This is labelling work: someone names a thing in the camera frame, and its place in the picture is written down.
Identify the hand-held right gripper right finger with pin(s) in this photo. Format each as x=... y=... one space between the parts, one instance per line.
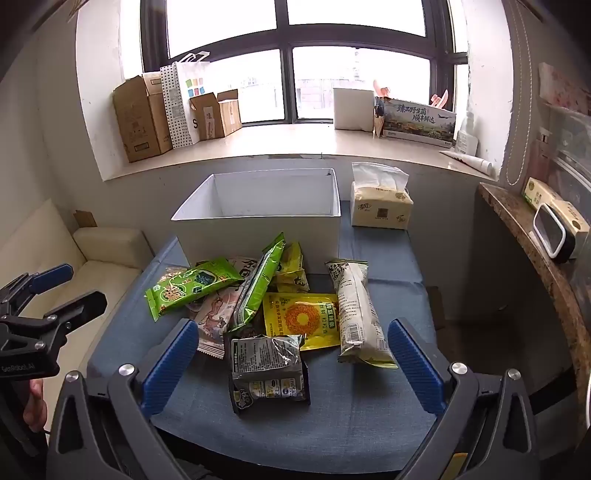
x=415 y=364

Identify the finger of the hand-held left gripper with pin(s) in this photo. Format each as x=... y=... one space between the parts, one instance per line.
x=78 y=307
x=53 y=274

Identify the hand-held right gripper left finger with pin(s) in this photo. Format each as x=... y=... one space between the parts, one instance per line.
x=171 y=364

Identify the pink beige snack packet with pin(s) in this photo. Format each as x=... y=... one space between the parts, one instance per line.
x=214 y=323

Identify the white storage box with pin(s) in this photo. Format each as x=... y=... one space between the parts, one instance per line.
x=231 y=235

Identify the small yellow green snack packet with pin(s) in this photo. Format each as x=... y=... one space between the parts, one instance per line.
x=295 y=280
x=292 y=258

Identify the person's left hand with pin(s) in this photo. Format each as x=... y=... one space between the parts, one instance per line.
x=34 y=406

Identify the cream sofa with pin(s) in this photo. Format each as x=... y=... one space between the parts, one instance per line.
x=106 y=244

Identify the cardboard box on floor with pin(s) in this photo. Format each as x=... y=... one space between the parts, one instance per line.
x=436 y=307

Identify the small cardboard piece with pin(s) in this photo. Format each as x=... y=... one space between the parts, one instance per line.
x=86 y=218

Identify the wide green snack packet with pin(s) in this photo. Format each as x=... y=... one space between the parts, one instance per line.
x=184 y=288

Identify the long cream snack packet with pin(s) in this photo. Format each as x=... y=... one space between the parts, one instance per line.
x=355 y=314

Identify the silver grey snack packet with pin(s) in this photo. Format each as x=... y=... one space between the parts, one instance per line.
x=265 y=364

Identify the long green snack packet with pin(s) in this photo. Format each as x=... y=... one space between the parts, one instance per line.
x=256 y=286

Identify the brown marble counter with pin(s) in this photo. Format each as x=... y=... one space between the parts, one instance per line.
x=545 y=277

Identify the beige tissue pack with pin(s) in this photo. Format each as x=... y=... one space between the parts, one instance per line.
x=378 y=210

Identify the large cardboard box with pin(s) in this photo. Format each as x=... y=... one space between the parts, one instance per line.
x=138 y=124

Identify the white black table mirror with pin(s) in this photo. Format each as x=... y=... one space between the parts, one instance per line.
x=551 y=230

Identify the polka dot paper bag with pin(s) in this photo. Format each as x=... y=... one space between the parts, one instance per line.
x=173 y=110

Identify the white tube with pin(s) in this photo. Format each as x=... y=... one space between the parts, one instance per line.
x=471 y=161

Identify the cream green tea box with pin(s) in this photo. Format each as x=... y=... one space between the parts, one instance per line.
x=540 y=194

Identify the small open cardboard box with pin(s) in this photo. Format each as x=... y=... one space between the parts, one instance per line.
x=212 y=115

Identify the white pump bottle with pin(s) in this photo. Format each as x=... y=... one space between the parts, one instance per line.
x=466 y=138

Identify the printed landscape carton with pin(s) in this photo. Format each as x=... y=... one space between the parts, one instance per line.
x=415 y=122

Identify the white paper bag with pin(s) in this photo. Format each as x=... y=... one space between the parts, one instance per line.
x=196 y=78

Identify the clear plastic container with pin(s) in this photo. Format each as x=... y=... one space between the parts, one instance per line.
x=572 y=161

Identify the plain white box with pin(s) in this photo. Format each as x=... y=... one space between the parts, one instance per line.
x=353 y=108

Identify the pink clip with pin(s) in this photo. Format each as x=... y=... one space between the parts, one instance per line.
x=381 y=88
x=441 y=99

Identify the white pink box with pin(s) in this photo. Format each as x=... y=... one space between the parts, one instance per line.
x=563 y=87

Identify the black window frame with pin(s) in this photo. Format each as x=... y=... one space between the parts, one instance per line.
x=284 y=27

